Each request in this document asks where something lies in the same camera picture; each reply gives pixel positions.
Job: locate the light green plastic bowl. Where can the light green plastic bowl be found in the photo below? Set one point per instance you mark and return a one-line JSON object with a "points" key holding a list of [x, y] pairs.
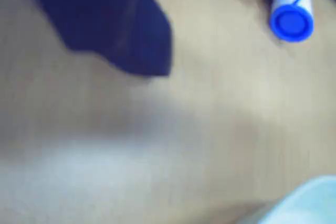
{"points": [[307, 203]]}

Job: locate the white marker with blue cap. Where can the white marker with blue cap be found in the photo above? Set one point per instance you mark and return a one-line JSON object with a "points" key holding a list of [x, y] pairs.
{"points": [[291, 22]]}

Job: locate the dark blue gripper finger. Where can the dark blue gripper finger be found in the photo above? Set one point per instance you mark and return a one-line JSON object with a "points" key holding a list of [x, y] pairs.
{"points": [[105, 16]]}

